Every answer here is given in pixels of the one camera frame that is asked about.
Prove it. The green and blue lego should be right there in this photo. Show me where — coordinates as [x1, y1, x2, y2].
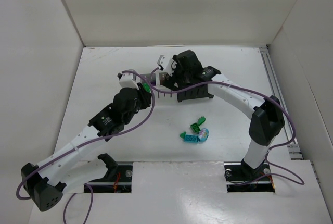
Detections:
[143, 83, 150, 92]

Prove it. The green sloped lego brick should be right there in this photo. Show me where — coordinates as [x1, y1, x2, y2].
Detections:
[197, 116, 206, 126]

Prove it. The green square lego brick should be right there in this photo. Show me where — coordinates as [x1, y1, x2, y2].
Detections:
[190, 123, 201, 134]

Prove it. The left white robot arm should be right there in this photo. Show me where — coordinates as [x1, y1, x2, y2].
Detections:
[21, 83, 154, 212]

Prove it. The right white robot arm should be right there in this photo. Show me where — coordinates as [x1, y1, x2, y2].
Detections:
[158, 50, 285, 170]

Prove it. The black double container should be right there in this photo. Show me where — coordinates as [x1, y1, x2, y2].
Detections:
[176, 79, 214, 103]

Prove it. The white double container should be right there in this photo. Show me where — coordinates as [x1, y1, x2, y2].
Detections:
[140, 71, 177, 105]

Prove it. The small green lego piece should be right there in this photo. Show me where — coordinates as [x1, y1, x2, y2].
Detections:
[180, 131, 186, 139]

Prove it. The cyan printed round lego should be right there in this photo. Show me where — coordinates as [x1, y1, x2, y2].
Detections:
[197, 128, 209, 143]

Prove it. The cyan flat lego brick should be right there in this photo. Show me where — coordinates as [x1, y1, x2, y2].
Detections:
[184, 134, 199, 143]

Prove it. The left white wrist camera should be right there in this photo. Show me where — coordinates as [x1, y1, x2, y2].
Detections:
[117, 69, 139, 90]

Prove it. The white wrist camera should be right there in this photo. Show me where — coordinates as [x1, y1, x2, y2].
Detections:
[117, 69, 139, 90]
[157, 55, 177, 77]

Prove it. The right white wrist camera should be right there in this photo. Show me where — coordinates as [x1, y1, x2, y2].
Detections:
[157, 55, 177, 77]

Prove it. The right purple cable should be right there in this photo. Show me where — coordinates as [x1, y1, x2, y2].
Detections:
[137, 66, 305, 185]

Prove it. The purple cable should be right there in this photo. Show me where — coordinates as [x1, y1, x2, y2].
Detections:
[16, 70, 156, 224]
[137, 66, 305, 185]

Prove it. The aluminium rail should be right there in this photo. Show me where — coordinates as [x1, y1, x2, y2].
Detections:
[259, 46, 303, 160]

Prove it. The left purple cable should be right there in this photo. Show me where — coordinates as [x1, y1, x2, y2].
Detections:
[16, 70, 156, 224]

